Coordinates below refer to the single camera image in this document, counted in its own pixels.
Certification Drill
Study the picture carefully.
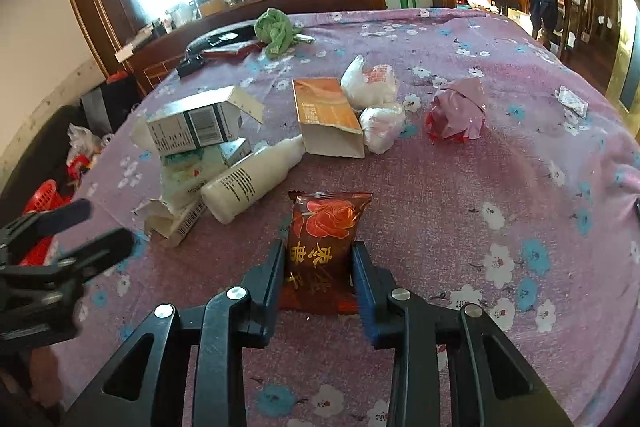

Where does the red rose snack packet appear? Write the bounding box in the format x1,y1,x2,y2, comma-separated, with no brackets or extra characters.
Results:
280,191,372,315

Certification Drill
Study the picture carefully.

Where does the white long medicine box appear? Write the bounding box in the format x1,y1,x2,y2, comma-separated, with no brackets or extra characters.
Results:
134,198,205,248

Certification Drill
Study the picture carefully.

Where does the orange ointment box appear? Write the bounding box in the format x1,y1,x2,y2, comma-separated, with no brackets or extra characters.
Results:
293,77,364,159

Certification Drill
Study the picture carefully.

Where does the red plastic basket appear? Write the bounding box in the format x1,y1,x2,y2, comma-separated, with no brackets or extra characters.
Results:
18,178,72,268

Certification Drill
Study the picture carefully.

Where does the clear plastic bag on floor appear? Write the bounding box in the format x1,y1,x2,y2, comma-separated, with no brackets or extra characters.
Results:
66,124,103,166

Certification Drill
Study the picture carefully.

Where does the white plastic bottle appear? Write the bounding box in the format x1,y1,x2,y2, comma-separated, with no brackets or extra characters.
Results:
201,134,306,225

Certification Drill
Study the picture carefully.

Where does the green white medicine box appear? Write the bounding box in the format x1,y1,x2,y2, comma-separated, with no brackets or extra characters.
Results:
160,138,252,210

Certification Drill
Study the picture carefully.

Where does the purple floral tablecloth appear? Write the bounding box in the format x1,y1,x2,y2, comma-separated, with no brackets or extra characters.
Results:
53,9,639,426

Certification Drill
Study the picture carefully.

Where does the white dark-banded medicine box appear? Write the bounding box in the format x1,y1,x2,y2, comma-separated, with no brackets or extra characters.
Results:
130,86,264,157

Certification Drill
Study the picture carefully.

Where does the wooden brick-pattern counter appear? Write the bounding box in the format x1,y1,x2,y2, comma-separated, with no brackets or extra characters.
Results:
114,0,386,96

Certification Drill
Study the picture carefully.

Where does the small black pouch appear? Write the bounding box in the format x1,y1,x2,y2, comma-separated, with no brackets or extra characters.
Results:
176,55,206,78

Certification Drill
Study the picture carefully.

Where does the small clear plastic bag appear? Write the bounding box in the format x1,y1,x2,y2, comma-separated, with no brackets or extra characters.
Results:
359,103,406,155

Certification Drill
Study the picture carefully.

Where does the red flat case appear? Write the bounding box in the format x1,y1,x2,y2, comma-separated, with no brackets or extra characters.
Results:
201,40,264,61

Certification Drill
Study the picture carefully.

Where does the pink crumpled plastic bag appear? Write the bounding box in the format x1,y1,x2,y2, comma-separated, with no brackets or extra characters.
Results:
425,77,487,142

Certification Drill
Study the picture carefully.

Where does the white crumpled plastic bag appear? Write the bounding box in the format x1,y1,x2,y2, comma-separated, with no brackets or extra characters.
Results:
340,55,398,110

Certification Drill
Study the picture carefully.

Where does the black case on table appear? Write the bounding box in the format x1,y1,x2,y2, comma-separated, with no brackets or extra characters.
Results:
184,20,256,56

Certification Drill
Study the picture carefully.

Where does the green crumpled cloth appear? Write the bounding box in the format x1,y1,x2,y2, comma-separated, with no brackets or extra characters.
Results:
254,8,295,60

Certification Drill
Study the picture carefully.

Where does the wooden stair railing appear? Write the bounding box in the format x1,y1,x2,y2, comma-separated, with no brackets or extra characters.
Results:
558,0,620,63

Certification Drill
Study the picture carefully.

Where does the dark jacket on post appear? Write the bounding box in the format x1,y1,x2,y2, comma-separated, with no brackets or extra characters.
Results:
529,0,559,38

